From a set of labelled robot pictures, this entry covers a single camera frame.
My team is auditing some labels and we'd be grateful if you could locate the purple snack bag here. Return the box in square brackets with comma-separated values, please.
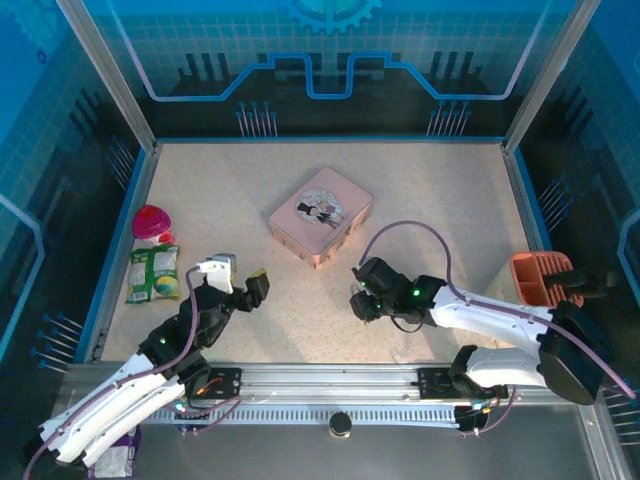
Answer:
[87, 424, 143, 480]

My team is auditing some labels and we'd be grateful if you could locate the aluminium frame post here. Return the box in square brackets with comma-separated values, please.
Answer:
[502, 0, 601, 154]
[54, 0, 162, 154]

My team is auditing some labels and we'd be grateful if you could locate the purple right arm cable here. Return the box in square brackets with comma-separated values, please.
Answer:
[358, 219, 639, 436]

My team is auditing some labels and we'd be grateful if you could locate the black brush handle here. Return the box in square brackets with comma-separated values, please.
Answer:
[542, 269, 619, 304]

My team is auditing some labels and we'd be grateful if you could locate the pink red lidded cup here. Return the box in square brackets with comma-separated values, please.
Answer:
[131, 204, 175, 246]

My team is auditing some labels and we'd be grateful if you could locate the orange plastic rack holder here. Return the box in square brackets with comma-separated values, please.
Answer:
[509, 251, 585, 309]

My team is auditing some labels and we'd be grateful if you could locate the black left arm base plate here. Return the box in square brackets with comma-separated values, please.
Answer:
[187, 367, 244, 400]

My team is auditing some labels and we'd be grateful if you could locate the black round knob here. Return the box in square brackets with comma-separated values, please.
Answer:
[328, 412, 353, 441]

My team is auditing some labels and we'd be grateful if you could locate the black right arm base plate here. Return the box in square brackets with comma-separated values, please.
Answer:
[417, 367, 509, 401]

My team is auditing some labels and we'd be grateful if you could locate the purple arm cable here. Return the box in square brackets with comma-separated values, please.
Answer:
[22, 267, 244, 480]
[358, 219, 639, 436]

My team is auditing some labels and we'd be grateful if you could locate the aluminium mounting rail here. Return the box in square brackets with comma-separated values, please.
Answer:
[64, 363, 601, 407]

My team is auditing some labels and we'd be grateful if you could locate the pink tin box with couple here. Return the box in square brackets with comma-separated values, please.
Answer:
[268, 166, 375, 271]

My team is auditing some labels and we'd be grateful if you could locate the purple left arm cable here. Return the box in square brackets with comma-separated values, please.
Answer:
[22, 267, 244, 480]

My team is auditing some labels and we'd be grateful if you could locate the green snack bag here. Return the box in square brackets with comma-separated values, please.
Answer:
[124, 243, 181, 305]

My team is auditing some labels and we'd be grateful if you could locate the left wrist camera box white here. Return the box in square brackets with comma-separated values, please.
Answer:
[195, 252, 237, 295]

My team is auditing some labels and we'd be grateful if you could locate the slotted grey cable duct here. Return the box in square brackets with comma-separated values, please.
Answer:
[144, 403, 461, 427]

